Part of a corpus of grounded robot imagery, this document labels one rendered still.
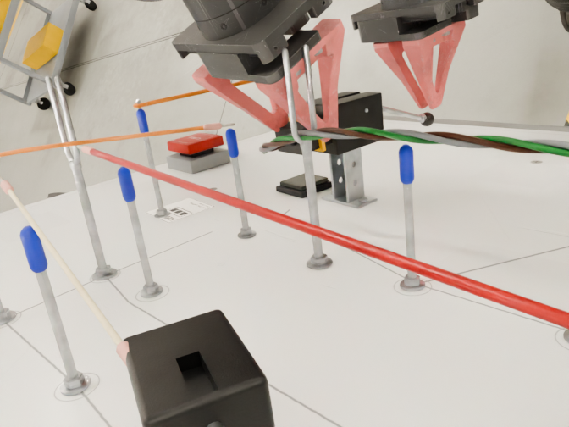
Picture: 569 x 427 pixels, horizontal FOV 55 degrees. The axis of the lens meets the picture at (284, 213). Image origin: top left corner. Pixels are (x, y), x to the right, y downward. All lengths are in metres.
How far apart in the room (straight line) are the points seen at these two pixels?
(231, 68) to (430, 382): 0.22
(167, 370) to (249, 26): 0.24
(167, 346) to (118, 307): 0.20
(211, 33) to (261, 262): 0.16
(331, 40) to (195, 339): 0.24
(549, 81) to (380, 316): 1.51
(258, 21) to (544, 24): 1.59
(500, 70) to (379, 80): 0.46
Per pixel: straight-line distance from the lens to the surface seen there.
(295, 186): 0.51
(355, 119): 0.45
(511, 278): 0.35
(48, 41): 4.52
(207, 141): 0.65
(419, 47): 0.50
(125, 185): 0.34
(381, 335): 0.29
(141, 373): 0.16
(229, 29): 0.35
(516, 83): 1.82
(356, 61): 2.23
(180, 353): 0.17
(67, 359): 0.29
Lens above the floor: 1.47
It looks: 43 degrees down
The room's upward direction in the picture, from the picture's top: 66 degrees counter-clockwise
